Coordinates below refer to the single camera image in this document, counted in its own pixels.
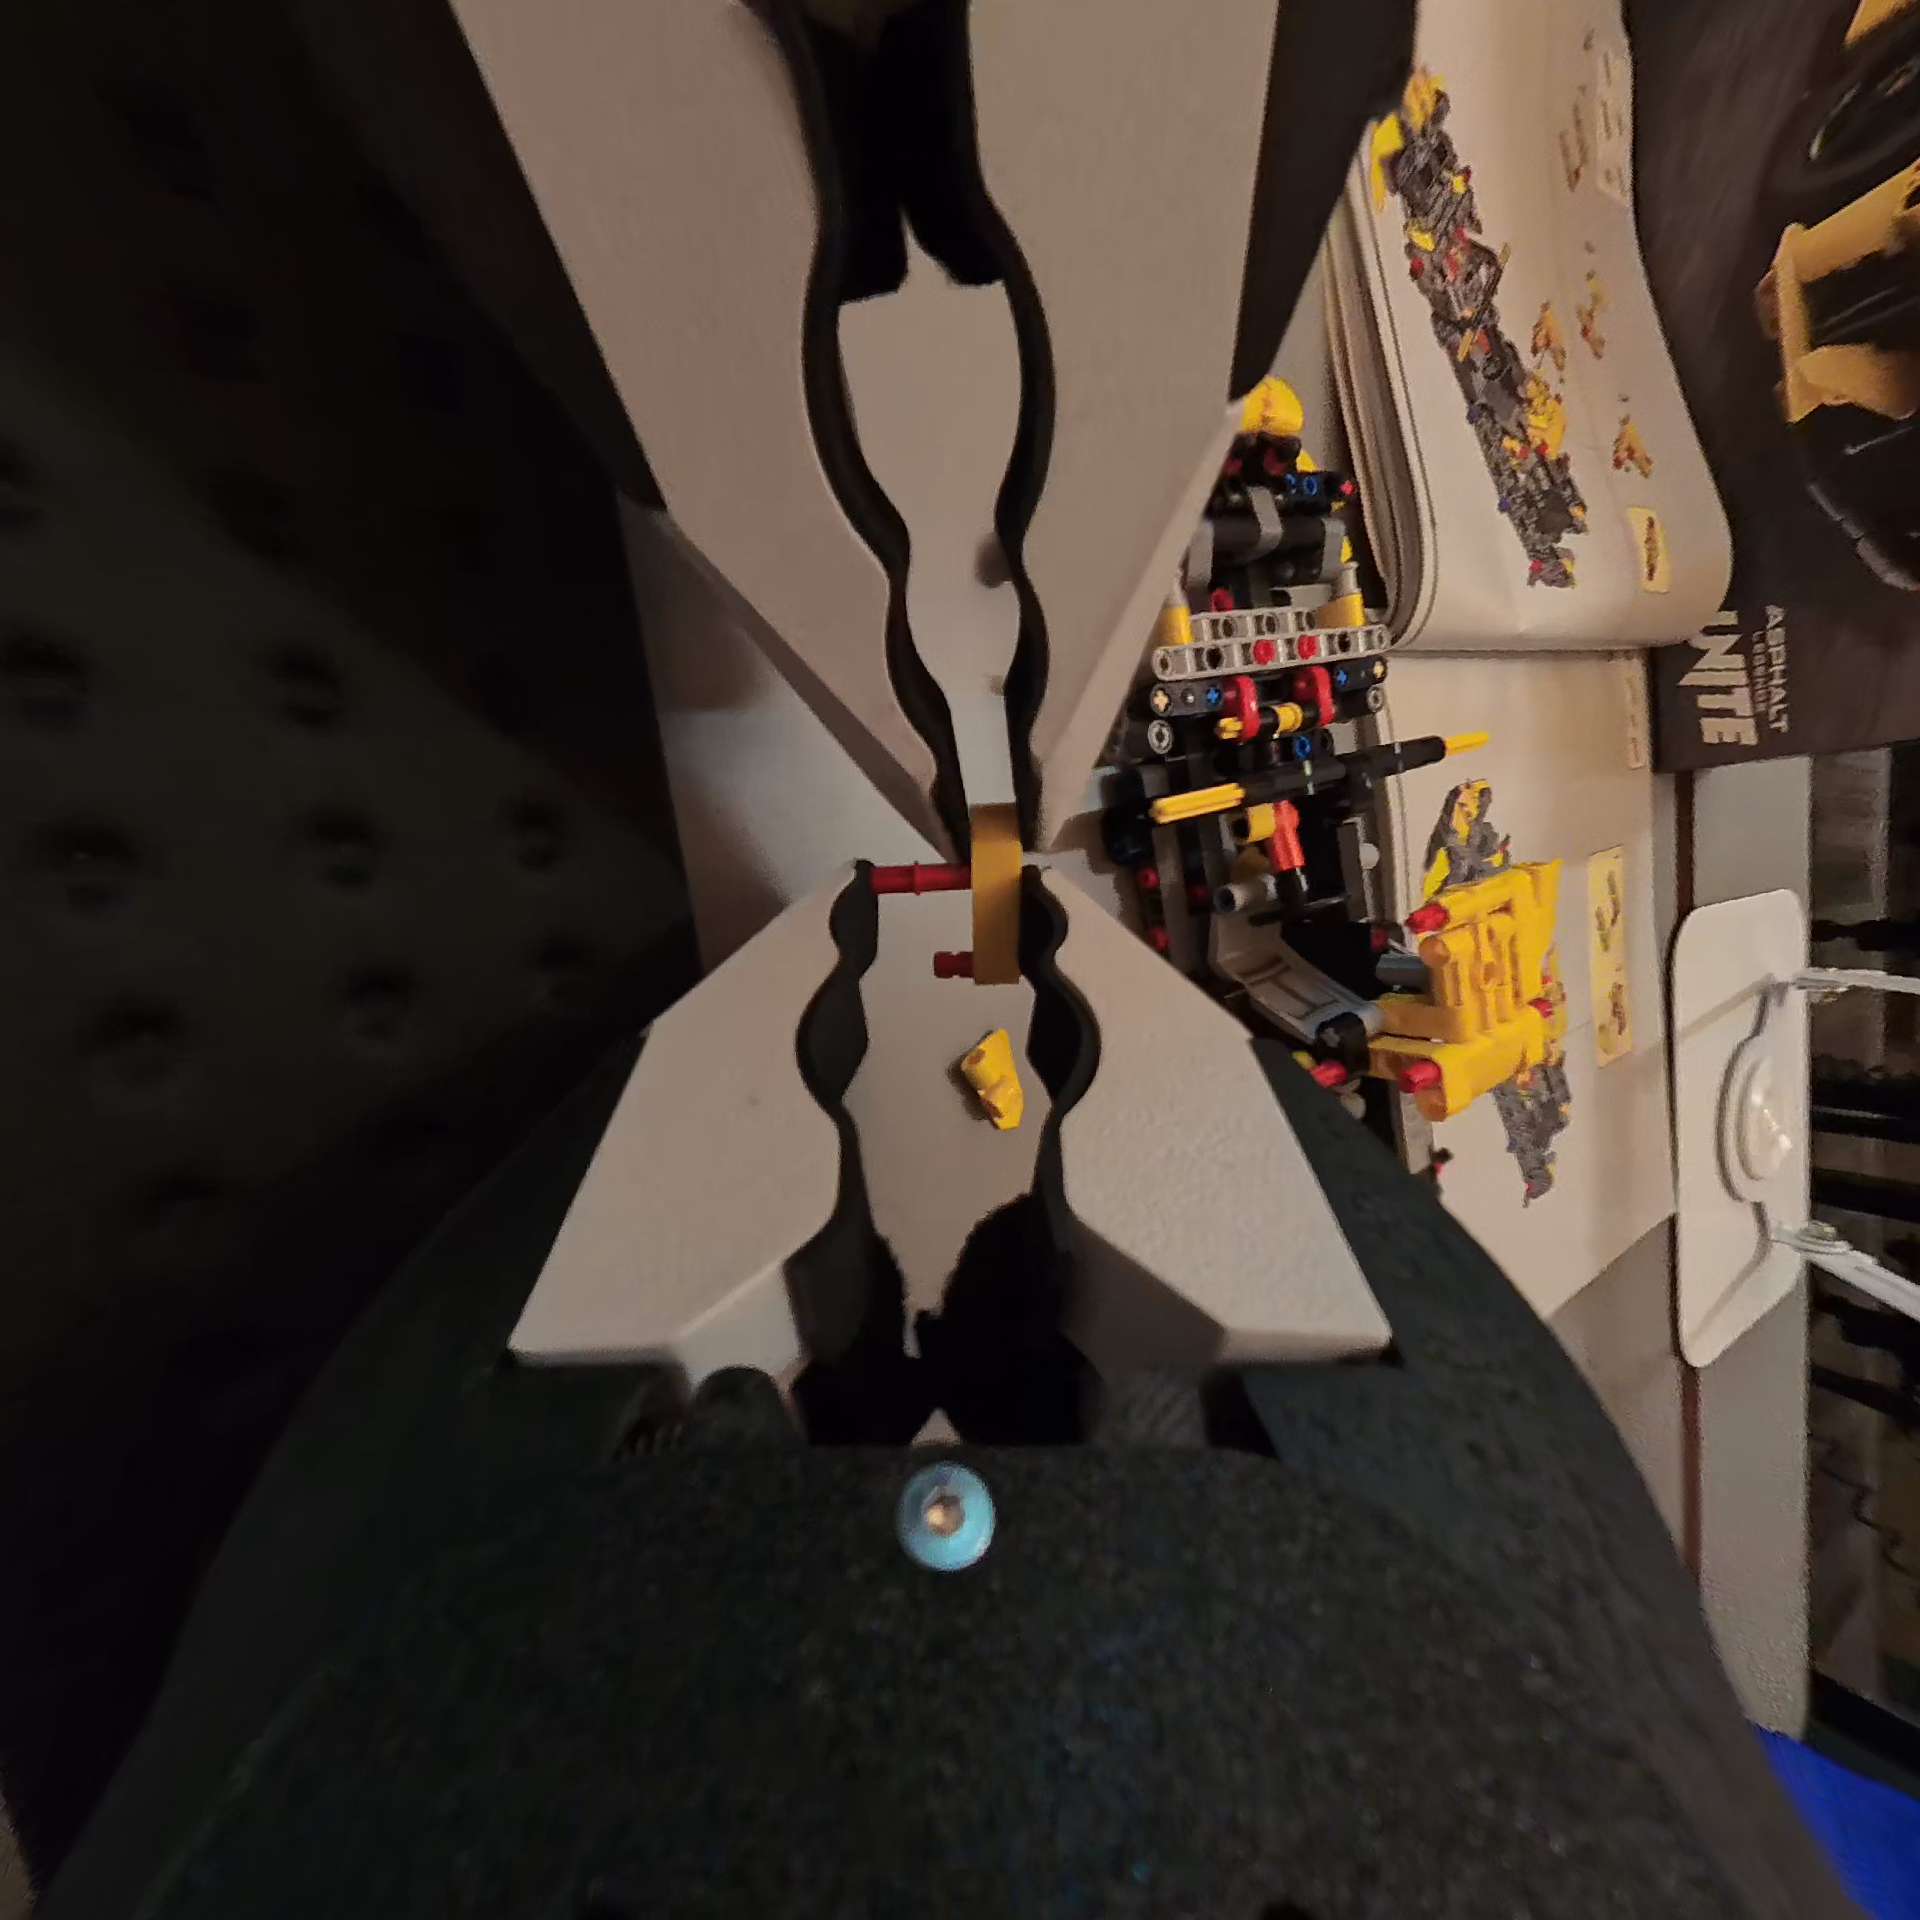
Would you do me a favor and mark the lego instruction booklet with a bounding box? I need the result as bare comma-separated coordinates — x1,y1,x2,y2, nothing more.
1318,23,1739,1327

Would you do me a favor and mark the yellow lego beam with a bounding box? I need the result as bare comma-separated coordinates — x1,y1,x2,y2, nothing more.
968,803,1026,991

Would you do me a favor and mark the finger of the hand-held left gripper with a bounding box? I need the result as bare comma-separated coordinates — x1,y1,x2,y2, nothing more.
449,0,973,854
968,0,1281,856

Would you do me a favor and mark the lego car chassis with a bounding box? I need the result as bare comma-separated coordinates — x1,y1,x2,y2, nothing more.
1102,375,1577,1203

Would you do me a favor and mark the white document stand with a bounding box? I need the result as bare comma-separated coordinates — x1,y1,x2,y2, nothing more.
1664,889,1920,1369

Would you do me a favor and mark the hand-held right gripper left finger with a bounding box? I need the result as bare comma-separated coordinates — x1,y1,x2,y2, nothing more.
507,861,881,1374

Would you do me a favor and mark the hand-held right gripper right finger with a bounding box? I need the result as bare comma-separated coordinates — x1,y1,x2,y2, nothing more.
1019,863,1394,1379

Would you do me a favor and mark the black dotted floor mat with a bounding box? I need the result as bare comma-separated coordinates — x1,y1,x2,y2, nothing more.
0,0,706,1876

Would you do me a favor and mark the blue storage bin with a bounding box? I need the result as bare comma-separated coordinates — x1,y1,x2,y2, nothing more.
1747,1721,1920,1920

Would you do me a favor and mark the lego set box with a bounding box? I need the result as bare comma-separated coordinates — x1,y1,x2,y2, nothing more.
1628,0,1920,776

